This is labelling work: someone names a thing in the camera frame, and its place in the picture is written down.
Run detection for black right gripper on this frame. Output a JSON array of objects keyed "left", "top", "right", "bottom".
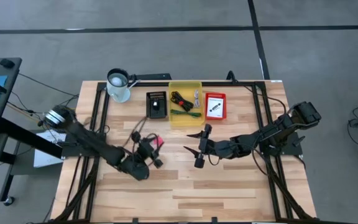
[{"left": 183, "top": 124, "right": 222, "bottom": 169}]

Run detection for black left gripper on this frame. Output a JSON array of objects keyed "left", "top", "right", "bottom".
[{"left": 131, "top": 132, "right": 164, "bottom": 169}]

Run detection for green braided cable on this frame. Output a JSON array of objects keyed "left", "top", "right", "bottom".
[{"left": 170, "top": 108, "right": 203, "bottom": 119}]

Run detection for black cable with red strap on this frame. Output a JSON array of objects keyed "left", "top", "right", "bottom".
[{"left": 170, "top": 90, "right": 195, "bottom": 112}]

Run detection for yellow translucent plastic bin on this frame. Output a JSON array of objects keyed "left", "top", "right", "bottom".
[{"left": 168, "top": 80, "right": 204, "bottom": 128}]

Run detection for black plastic basket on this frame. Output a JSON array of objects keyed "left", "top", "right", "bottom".
[{"left": 145, "top": 90, "right": 168, "bottom": 119}]

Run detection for red plastic basket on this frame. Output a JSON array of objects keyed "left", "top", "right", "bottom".
[{"left": 204, "top": 92, "right": 227, "bottom": 121}]

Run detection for black power strip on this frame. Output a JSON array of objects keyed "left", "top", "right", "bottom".
[{"left": 134, "top": 73, "right": 172, "bottom": 81}]

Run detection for white paper sheet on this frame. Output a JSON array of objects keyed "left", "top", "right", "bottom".
[{"left": 33, "top": 129, "right": 67, "bottom": 169}]

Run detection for grey side desk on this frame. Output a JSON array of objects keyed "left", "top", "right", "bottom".
[{"left": 0, "top": 57, "right": 23, "bottom": 134}]

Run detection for black computer mouse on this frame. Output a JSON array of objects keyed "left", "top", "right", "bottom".
[{"left": 0, "top": 58, "right": 16, "bottom": 69}]

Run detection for black aluminium table frame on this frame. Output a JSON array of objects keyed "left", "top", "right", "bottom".
[{"left": 54, "top": 80, "right": 316, "bottom": 223}]

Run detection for black cart frame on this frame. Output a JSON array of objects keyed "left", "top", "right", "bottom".
[{"left": 0, "top": 118, "right": 65, "bottom": 207}]

